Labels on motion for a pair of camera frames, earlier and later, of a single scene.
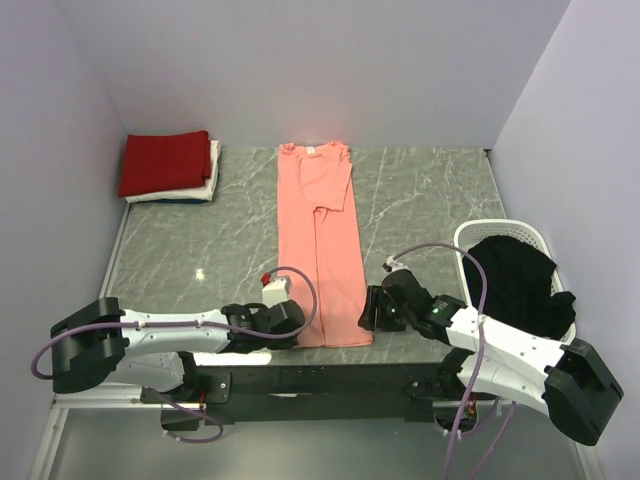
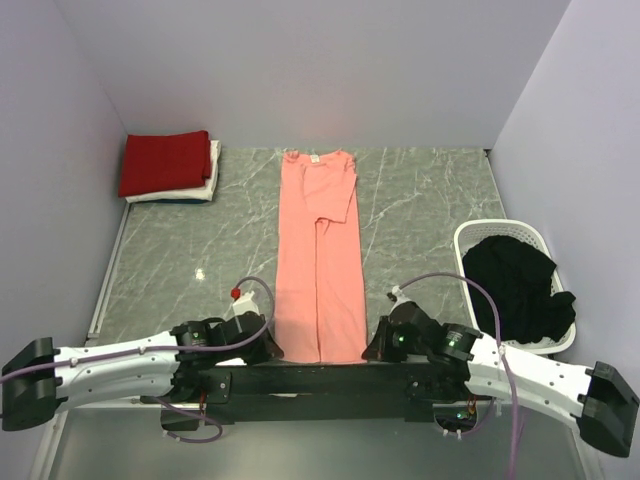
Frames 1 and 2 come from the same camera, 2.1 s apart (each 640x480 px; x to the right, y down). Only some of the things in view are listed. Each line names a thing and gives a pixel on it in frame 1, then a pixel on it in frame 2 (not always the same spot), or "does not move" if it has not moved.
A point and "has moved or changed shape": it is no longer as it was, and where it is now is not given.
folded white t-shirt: [203, 194] does not move
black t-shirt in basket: [519, 291] does not move
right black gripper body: [389, 316] to [392, 346]
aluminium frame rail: [60, 404] does not move
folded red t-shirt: [153, 163] does not move
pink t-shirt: [318, 231] has moved or changed shape
